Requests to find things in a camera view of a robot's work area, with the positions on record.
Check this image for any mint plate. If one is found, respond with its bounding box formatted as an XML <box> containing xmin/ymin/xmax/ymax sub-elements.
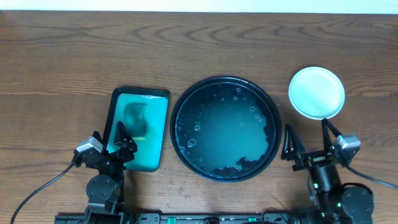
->
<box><xmin>288</xmin><ymin>67</ymin><xmax>345</xmax><ymax>120</ymax></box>

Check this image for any green scouring sponge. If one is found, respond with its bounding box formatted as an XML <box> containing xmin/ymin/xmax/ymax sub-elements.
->
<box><xmin>123</xmin><ymin>103</ymin><xmax>147</xmax><ymax>139</ymax></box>

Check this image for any black rectangular soapy water tray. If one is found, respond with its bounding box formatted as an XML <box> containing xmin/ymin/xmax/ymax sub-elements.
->
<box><xmin>103</xmin><ymin>86</ymin><xmax>169</xmax><ymax>172</ymax></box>

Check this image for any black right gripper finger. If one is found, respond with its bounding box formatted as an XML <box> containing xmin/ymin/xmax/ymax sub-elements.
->
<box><xmin>281</xmin><ymin>124</ymin><xmax>305</xmax><ymax>161</ymax></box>
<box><xmin>322</xmin><ymin>118</ymin><xmax>341</xmax><ymax>151</ymax></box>

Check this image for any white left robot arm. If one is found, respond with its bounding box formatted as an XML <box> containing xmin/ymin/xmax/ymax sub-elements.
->
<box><xmin>72</xmin><ymin>121</ymin><xmax>137</xmax><ymax>223</ymax></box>

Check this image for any round black serving tray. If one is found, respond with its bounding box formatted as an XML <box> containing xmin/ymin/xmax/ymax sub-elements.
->
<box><xmin>170</xmin><ymin>76</ymin><xmax>282</xmax><ymax>182</ymax></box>

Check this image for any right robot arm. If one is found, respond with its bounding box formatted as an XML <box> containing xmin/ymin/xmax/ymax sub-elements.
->
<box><xmin>281</xmin><ymin>118</ymin><xmax>374</xmax><ymax>223</ymax></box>

